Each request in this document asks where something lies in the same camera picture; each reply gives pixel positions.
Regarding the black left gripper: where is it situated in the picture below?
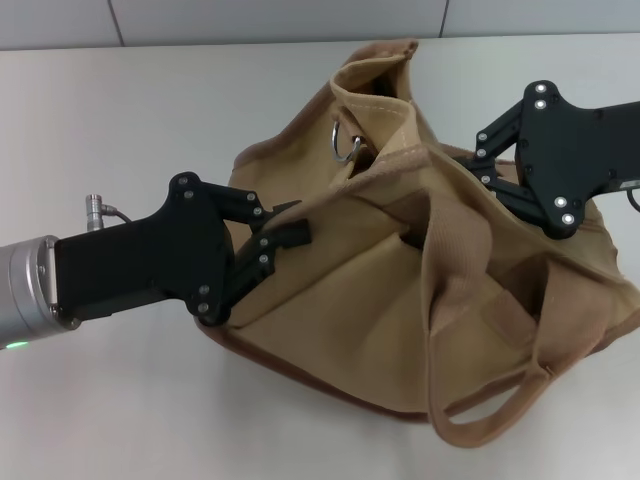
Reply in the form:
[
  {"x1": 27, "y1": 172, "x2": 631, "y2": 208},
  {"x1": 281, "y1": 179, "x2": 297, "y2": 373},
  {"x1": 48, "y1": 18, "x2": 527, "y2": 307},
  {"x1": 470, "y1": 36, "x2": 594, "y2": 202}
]
[{"x1": 53, "y1": 172, "x2": 314, "y2": 327}]

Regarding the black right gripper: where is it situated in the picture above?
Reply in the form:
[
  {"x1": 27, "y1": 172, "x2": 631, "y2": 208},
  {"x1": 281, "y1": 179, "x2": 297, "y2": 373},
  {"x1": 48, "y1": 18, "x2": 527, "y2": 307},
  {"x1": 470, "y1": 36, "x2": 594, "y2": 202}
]
[{"x1": 464, "y1": 79, "x2": 640, "y2": 239}]

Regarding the khaki canvas food bag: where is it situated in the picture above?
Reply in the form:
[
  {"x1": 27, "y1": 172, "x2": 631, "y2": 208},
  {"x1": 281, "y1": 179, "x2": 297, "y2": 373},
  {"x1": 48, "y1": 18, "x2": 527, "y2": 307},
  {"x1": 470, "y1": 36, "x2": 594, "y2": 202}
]
[{"x1": 197, "y1": 38, "x2": 632, "y2": 426}]

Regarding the silver metal bag ring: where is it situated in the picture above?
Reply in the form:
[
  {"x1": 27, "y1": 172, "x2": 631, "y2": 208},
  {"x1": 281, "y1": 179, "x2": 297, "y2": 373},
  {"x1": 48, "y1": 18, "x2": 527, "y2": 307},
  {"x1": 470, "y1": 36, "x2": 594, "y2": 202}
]
[{"x1": 329, "y1": 117, "x2": 364, "y2": 164}]

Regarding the silver plug with cable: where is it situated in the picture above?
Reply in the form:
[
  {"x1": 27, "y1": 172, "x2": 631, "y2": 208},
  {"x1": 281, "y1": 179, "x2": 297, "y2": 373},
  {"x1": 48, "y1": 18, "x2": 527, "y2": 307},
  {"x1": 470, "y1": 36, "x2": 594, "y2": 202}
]
[{"x1": 84, "y1": 193, "x2": 132, "y2": 234}]

